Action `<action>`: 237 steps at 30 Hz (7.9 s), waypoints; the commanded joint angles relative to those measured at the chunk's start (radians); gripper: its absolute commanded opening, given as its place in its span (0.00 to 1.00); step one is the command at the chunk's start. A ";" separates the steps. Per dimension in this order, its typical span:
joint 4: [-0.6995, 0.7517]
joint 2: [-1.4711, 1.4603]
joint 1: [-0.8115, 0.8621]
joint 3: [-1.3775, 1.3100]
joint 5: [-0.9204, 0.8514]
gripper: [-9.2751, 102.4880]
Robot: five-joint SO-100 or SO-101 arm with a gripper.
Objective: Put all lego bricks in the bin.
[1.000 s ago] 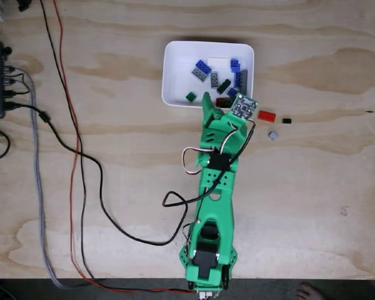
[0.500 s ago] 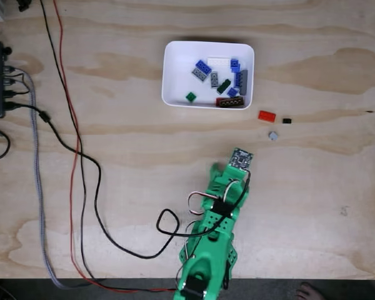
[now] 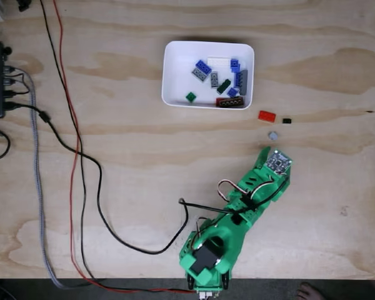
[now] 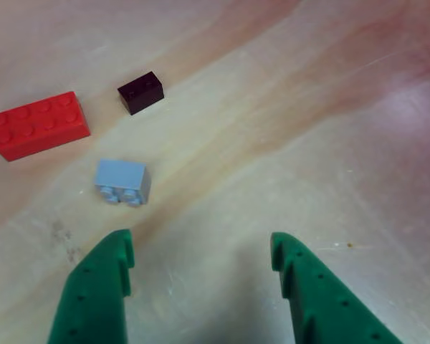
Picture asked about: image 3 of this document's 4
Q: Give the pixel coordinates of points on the blue two-by-two lego brick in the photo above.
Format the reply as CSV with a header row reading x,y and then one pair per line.
x,y
237,68
234,62
232,92

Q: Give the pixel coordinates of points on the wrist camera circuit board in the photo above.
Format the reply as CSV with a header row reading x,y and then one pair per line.
x,y
279,162

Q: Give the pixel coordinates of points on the black lego brick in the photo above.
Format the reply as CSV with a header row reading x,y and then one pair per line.
x,y
287,120

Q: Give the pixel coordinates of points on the small black object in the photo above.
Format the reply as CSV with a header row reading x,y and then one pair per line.
x,y
24,4

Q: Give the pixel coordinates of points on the dark red long lego brick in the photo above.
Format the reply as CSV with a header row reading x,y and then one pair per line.
x,y
229,102

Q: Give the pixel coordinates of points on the green two-by-two lego brick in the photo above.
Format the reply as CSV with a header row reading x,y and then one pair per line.
x,y
191,97

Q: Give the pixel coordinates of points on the white long lego plate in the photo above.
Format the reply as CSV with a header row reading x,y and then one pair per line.
x,y
218,61

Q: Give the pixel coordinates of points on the white plastic bin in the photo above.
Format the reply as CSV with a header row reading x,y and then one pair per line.
x,y
181,78

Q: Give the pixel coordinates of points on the person's foot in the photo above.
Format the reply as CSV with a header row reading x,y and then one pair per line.
x,y
309,293

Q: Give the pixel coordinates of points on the small grey lego piece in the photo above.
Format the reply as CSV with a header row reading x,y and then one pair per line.
x,y
272,135

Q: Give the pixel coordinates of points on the black round knob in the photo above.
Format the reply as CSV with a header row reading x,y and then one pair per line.
x,y
7,50

